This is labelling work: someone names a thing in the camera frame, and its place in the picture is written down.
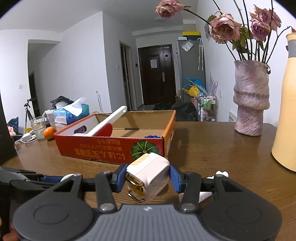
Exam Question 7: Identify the large white bottle cap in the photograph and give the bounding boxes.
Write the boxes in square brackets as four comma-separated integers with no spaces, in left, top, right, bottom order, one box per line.
[60,173,75,182]

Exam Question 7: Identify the white cream perfume-style bottle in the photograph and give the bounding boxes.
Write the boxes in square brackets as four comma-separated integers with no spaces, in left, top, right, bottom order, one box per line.
[125,153,170,203]

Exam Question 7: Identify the black monitor edge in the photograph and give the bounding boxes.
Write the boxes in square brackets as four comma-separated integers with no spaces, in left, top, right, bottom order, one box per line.
[0,98,17,165]

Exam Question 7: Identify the red cardboard produce box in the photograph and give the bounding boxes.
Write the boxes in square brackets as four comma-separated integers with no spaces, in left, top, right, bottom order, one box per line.
[54,110,176,164]

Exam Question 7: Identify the orange fruit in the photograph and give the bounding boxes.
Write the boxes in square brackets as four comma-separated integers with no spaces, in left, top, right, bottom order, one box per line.
[43,126,56,141]

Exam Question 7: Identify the blue bottle cap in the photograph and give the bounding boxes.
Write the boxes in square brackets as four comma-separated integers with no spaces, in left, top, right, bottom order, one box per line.
[144,135,161,138]

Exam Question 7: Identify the clear drinking glass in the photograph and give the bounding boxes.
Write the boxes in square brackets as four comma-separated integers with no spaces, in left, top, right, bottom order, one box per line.
[30,116,46,141]

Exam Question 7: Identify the purple round object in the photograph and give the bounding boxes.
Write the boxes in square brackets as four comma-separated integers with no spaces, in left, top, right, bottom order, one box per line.
[74,126,87,134]

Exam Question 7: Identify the blue tissue pack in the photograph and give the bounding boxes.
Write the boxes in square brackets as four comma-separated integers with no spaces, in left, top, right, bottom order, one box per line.
[54,97,90,125]

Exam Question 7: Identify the black bag on chair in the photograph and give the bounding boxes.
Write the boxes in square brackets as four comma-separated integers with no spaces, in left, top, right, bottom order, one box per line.
[152,101,200,122]

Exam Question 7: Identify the yellow and blue bags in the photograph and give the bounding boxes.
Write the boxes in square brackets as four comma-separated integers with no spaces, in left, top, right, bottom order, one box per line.
[181,78,207,98]

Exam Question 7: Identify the grey refrigerator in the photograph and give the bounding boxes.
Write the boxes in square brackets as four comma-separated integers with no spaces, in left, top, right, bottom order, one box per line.
[177,35,206,89]

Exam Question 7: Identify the purple decorative feather plant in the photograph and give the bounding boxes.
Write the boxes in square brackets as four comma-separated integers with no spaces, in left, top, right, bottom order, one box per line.
[209,72,218,95]

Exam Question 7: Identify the cream yellow thermos jug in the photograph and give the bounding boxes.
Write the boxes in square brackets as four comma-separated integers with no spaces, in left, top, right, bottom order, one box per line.
[271,33,296,172]

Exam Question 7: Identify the pink textured flower vase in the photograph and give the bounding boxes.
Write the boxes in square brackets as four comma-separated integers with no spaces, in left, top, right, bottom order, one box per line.
[233,60,270,137]

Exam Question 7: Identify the dark wooden entrance door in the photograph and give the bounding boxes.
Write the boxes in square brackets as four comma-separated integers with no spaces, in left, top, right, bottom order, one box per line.
[138,44,176,105]

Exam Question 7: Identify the yellow box on refrigerator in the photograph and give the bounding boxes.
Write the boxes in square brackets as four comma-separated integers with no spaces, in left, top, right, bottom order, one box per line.
[183,31,201,36]

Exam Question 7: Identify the dried pink rose bouquet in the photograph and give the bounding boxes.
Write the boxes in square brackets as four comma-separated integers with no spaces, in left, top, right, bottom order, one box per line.
[156,1,282,64]

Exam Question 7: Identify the white charger and cables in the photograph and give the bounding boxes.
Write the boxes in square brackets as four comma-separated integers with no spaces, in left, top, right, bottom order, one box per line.
[14,131,38,145]

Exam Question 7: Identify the camera tripod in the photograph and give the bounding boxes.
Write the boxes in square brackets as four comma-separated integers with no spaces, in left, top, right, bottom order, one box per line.
[24,99,33,129]

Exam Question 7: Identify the white wire storage cart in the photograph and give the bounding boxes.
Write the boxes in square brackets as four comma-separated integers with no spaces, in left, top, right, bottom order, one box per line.
[197,92,218,122]

